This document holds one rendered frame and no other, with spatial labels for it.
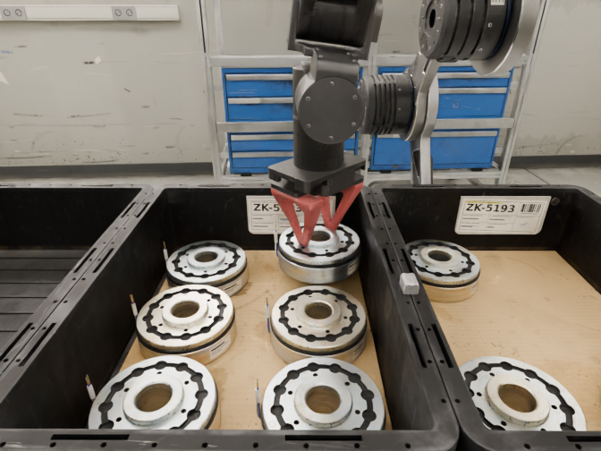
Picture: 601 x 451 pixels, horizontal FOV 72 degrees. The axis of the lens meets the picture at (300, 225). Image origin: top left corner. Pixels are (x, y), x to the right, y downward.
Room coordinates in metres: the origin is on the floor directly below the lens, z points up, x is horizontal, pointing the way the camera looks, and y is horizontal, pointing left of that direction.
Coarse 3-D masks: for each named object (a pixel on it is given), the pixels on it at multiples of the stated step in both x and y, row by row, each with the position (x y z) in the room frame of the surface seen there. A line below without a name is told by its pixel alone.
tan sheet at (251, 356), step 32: (256, 256) 0.51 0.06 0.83; (256, 288) 0.43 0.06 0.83; (288, 288) 0.43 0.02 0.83; (352, 288) 0.43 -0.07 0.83; (256, 320) 0.37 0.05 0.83; (256, 352) 0.32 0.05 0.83; (224, 384) 0.28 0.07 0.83; (256, 384) 0.28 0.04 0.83; (224, 416) 0.25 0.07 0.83; (256, 416) 0.25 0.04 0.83
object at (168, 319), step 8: (184, 296) 0.37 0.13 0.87; (192, 296) 0.37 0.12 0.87; (168, 304) 0.36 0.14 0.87; (176, 304) 0.36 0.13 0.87; (184, 304) 0.36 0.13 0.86; (192, 304) 0.36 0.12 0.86; (200, 304) 0.36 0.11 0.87; (168, 312) 0.34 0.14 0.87; (200, 312) 0.34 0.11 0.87; (168, 320) 0.33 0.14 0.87; (176, 320) 0.33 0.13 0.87; (184, 320) 0.33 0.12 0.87; (192, 320) 0.33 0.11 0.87; (200, 320) 0.33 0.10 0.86
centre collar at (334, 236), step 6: (318, 228) 0.47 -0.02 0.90; (324, 228) 0.47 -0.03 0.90; (312, 234) 0.46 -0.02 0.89; (330, 234) 0.45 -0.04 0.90; (336, 234) 0.45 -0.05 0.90; (330, 240) 0.44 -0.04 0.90; (336, 240) 0.44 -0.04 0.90; (312, 246) 0.43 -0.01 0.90; (318, 246) 0.43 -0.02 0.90; (324, 246) 0.43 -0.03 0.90; (330, 246) 0.43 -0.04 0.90
